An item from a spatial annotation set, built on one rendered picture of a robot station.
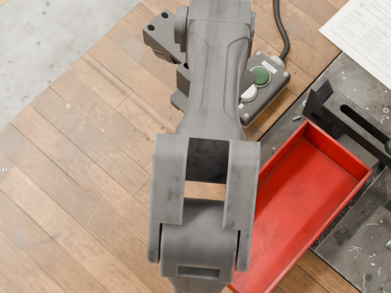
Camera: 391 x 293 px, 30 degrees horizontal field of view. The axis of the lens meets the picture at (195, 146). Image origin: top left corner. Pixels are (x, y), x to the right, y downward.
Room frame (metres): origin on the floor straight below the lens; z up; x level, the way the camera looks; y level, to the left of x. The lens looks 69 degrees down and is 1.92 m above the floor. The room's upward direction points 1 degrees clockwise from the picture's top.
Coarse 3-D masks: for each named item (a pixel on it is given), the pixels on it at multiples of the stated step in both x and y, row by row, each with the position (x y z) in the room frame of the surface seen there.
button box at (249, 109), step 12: (276, 0) 0.64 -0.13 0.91; (276, 12) 0.62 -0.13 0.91; (276, 24) 0.60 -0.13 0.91; (288, 48) 0.55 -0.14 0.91; (252, 60) 0.52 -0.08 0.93; (264, 60) 0.52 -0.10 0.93; (276, 60) 0.52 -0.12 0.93; (276, 72) 0.50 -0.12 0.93; (264, 84) 0.48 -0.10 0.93; (276, 84) 0.48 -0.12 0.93; (264, 96) 0.46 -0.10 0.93; (276, 96) 0.48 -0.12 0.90; (240, 108) 0.44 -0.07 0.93; (252, 108) 0.44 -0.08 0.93; (264, 108) 0.45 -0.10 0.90; (240, 120) 0.43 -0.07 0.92; (252, 120) 0.43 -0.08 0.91
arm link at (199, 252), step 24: (192, 216) 0.17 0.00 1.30; (216, 216) 0.17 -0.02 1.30; (168, 240) 0.15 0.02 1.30; (192, 240) 0.15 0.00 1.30; (216, 240) 0.15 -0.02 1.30; (168, 264) 0.13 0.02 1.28; (192, 264) 0.13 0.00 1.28; (216, 264) 0.13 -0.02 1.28; (192, 288) 0.12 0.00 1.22; (216, 288) 0.12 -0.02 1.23
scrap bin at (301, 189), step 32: (320, 128) 0.40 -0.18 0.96; (288, 160) 0.37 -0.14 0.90; (320, 160) 0.37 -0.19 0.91; (352, 160) 0.36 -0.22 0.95; (288, 192) 0.32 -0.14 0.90; (320, 192) 0.32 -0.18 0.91; (352, 192) 0.31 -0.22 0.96; (256, 224) 0.27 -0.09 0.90; (288, 224) 0.27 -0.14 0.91; (320, 224) 0.27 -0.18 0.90; (256, 256) 0.22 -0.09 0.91; (288, 256) 0.23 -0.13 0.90; (256, 288) 0.18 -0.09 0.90
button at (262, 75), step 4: (256, 68) 0.51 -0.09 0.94; (260, 68) 0.51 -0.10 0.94; (264, 68) 0.51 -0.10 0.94; (252, 72) 0.50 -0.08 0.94; (256, 72) 0.50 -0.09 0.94; (260, 72) 0.50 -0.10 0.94; (264, 72) 0.50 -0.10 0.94; (268, 72) 0.50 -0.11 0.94; (256, 76) 0.49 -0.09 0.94; (260, 76) 0.49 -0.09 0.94; (264, 76) 0.49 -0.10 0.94; (268, 76) 0.49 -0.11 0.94; (256, 80) 0.48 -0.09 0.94; (260, 80) 0.48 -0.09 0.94; (264, 80) 0.48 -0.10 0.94; (256, 84) 0.48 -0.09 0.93; (260, 84) 0.48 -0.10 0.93
